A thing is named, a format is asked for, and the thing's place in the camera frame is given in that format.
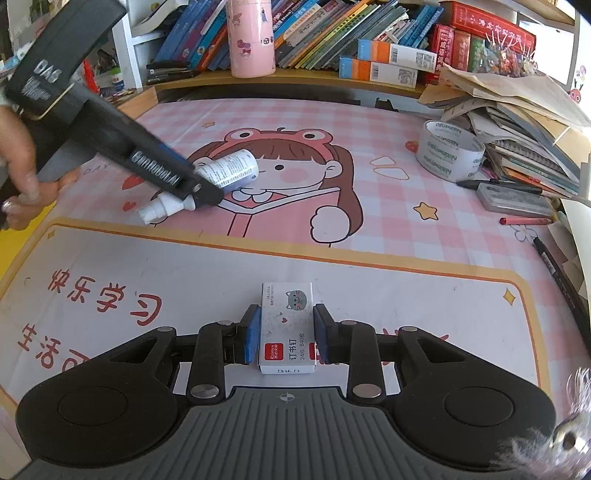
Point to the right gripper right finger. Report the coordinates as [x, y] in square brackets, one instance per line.
[354, 344]

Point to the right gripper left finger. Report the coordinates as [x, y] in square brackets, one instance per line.
[218, 345]

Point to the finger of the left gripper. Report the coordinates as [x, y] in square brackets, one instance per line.
[152, 161]

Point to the white staples box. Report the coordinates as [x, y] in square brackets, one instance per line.
[287, 332]

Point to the white spray bottle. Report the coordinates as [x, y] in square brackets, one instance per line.
[215, 179]

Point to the person's left hand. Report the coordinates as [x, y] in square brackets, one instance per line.
[18, 154]

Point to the chessboard box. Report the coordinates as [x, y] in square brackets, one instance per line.
[137, 103]

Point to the pink checkered tablecloth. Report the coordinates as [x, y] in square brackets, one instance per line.
[342, 204]

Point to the yellow cardboard box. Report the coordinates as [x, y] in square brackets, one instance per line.
[12, 241]

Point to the pink cylinder cup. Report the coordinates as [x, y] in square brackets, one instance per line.
[250, 38]

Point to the white tape roll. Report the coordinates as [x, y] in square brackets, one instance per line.
[449, 152]

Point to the stack of papers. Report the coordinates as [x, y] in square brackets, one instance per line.
[536, 105]

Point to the white bookshelf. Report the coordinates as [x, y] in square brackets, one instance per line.
[164, 41]

